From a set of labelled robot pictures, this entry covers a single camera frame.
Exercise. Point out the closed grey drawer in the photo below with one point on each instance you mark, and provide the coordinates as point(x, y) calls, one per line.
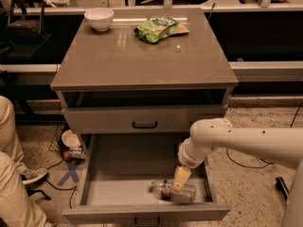
point(138, 119)

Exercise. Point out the snack packet on floor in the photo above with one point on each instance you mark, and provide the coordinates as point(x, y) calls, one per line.
point(70, 155)

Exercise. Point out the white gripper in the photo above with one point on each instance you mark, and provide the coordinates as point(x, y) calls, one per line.
point(187, 159)

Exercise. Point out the clear plastic water bottle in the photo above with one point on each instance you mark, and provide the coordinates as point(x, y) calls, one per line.
point(164, 191)

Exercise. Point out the white ceramic bowl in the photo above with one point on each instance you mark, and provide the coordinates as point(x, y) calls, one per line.
point(99, 19)

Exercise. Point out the black bar on floor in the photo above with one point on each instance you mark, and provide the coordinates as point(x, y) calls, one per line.
point(282, 187)

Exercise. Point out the green snack bag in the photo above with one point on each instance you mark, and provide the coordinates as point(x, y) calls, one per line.
point(157, 29)

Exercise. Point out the grey sneaker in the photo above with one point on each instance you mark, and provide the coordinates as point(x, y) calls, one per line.
point(33, 175)

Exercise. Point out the person's beige trouser legs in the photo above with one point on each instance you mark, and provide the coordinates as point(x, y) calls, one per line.
point(17, 209)

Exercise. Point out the black wire basket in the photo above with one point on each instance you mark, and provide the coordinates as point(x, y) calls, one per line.
point(56, 144)

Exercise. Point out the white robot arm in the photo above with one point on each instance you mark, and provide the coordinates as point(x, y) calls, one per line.
point(282, 146)

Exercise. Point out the grey drawer cabinet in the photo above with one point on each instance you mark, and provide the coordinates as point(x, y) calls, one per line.
point(115, 69)

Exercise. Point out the black chair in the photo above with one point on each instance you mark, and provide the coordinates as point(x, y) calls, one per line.
point(24, 36)

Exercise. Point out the open grey drawer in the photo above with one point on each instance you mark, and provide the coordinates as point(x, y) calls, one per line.
point(116, 179)

